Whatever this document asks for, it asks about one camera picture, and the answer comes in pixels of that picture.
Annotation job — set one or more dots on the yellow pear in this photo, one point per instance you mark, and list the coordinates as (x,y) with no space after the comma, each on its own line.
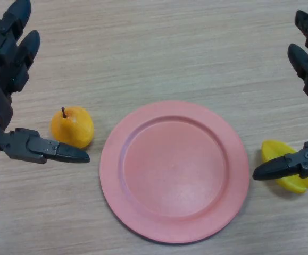
(71,127)

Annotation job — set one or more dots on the pink round plate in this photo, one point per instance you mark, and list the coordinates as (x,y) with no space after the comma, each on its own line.
(175,170)

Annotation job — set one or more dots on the yellow starfruit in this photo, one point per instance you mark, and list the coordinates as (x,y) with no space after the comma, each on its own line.
(272,150)

